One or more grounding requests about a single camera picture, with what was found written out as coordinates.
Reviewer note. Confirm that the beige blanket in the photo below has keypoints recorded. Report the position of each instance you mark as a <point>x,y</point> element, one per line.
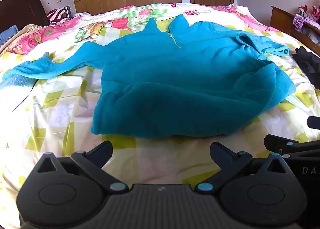
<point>27,31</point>

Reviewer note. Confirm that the blue pillow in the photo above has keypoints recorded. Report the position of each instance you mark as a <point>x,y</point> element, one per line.
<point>8,35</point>

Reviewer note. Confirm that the red white striped pillow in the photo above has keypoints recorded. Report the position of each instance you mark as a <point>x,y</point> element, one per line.
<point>56,15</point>

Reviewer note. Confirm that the light blue cloth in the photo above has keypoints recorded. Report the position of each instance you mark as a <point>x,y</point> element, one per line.
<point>17,78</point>

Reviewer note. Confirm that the wooden desk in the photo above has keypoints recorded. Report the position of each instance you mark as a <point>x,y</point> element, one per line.
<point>281,19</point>

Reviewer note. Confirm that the teal fleece sweater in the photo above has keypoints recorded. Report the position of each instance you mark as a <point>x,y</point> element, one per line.
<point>180,81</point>

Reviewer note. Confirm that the white plastic bag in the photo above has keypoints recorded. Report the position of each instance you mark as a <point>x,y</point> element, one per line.
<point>80,14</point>

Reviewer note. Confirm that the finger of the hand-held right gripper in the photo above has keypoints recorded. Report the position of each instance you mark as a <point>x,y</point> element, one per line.
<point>275,142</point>
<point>314,122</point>

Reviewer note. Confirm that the yellow checkered bed sheet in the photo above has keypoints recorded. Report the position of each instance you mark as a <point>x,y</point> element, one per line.
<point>62,124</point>

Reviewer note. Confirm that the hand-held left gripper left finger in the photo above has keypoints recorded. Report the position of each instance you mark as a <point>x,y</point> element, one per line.
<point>100,154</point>

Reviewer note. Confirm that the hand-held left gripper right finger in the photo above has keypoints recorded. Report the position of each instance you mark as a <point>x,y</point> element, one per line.
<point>222,155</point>

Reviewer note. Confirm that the metal flask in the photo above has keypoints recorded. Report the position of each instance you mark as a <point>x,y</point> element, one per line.
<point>68,11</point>

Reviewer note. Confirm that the dark wooden headboard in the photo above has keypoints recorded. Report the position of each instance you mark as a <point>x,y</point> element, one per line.
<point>22,11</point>

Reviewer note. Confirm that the black clothes pile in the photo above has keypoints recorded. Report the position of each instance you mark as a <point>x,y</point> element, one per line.
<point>308,64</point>

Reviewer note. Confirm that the pink cartoon printed duvet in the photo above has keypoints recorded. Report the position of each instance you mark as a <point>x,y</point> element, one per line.
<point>62,29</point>

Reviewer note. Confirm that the plush toys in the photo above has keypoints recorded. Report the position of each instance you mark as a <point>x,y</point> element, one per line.
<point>312,13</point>

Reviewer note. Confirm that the purple patterned cloth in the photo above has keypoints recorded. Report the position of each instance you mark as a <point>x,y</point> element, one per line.
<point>300,23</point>

